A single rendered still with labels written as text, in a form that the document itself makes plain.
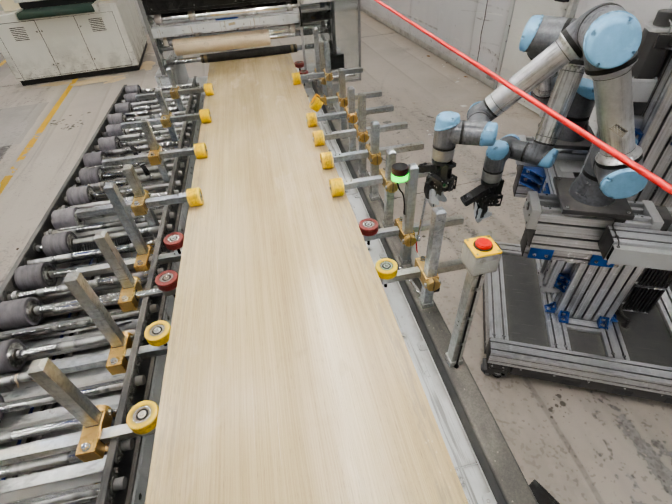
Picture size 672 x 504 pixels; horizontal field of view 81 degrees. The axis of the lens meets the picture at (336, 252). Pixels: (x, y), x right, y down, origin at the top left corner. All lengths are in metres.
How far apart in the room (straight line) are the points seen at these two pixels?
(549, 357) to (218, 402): 1.55
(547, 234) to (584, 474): 1.07
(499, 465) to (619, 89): 1.06
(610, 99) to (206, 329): 1.34
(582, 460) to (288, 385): 1.48
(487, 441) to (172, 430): 0.87
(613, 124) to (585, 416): 1.43
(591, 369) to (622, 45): 1.42
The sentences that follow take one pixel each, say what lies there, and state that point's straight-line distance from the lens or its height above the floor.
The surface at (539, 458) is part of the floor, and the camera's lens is 2.16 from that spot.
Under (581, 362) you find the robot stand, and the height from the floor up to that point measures 0.23.
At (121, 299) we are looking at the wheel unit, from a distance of 1.61.
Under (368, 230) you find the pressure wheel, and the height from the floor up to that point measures 0.90.
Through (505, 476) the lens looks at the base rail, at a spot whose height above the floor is 0.70.
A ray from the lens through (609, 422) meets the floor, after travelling 2.37.
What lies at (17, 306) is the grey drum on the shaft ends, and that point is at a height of 0.85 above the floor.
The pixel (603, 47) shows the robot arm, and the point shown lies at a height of 1.58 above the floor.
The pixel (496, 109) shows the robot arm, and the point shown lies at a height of 1.35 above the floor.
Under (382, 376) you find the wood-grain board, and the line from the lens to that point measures 1.14.
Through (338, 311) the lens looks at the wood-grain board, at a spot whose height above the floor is 0.90.
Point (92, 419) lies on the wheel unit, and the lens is 1.31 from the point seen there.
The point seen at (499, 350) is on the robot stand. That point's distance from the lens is 2.12.
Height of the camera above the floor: 1.89
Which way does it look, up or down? 42 degrees down
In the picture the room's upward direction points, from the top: 4 degrees counter-clockwise
